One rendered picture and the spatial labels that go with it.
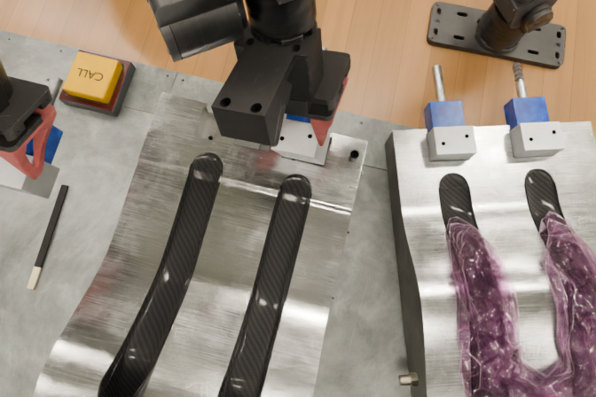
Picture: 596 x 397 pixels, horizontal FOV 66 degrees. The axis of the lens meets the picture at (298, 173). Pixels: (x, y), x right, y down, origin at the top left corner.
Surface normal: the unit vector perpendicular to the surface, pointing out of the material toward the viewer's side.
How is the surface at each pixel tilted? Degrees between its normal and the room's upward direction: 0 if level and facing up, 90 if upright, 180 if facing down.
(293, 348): 28
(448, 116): 0
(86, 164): 0
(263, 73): 22
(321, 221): 2
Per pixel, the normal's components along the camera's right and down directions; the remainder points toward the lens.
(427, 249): -0.02, -0.69
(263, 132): -0.31, 0.79
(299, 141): -0.25, -0.13
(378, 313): 0.00, -0.25
